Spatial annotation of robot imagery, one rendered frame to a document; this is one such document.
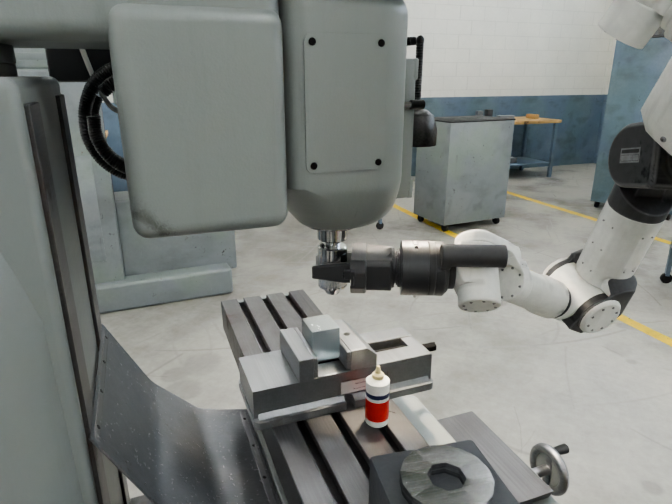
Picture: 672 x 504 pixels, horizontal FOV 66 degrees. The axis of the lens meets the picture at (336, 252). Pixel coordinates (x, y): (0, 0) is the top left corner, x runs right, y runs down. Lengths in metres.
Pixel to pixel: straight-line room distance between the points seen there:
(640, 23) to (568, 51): 9.18
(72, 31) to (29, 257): 0.24
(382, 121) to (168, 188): 0.29
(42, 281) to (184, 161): 0.20
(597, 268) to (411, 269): 0.35
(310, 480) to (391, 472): 0.28
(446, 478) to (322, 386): 0.42
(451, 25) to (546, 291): 7.77
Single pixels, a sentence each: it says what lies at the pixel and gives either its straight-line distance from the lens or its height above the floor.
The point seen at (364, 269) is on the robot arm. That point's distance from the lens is 0.78.
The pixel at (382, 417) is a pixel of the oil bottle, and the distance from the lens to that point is 0.92.
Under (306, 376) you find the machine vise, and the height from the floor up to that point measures 1.04.
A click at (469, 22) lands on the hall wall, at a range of 8.76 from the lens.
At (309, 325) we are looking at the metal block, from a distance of 0.94.
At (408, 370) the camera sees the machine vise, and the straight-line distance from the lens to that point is 1.01.
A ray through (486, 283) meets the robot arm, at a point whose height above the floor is 1.23.
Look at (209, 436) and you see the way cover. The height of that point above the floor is 0.91.
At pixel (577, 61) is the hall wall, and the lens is 10.12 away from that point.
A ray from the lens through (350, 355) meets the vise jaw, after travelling 0.93.
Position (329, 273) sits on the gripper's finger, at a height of 1.23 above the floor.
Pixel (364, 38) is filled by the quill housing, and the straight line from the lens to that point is 0.70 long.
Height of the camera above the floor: 1.53
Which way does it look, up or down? 19 degrees down
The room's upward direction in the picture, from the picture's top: straight up
